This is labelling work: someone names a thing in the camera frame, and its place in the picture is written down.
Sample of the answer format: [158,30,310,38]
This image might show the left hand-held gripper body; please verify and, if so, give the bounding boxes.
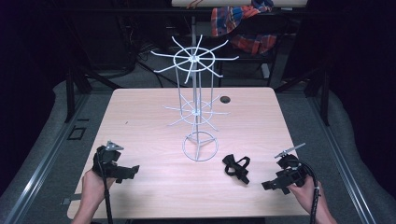
[92,140,126,182]

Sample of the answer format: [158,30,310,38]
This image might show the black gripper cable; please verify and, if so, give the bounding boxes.
[94,148,114,224]
[292,159,321,224]

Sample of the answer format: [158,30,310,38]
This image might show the person's left hand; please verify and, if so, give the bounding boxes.
[81,168,117,207]

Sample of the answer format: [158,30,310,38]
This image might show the aluminium floor rail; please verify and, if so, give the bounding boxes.
[2,92,92,224]
[305,94,378,224]

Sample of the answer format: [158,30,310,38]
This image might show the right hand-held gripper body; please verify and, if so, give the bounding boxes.
[274,142,310,189]

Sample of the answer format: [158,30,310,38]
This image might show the black metal stand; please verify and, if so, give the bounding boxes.
[63,59,123,124]
[274,59,332,127]

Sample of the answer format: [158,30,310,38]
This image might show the person's right hand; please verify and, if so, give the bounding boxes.
[287,175,323,214]

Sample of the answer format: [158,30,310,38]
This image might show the black frame table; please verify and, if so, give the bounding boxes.
[216,12,292,89]

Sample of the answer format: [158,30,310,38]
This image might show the black strap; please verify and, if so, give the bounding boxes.
[221,153,252,186]

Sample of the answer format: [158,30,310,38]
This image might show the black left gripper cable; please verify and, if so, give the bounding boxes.
[94,148,114,224]

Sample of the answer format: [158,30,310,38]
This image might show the black floor cable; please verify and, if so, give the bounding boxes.
[134,43,180,89]

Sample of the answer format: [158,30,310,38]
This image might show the white wire display rack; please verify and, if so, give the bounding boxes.
[150,34,240,163]

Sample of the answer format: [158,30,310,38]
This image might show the plaid cloth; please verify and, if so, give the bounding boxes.
[210,0,278,57]

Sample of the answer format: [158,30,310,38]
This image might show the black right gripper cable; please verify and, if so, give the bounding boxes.
[292,159,321,224]

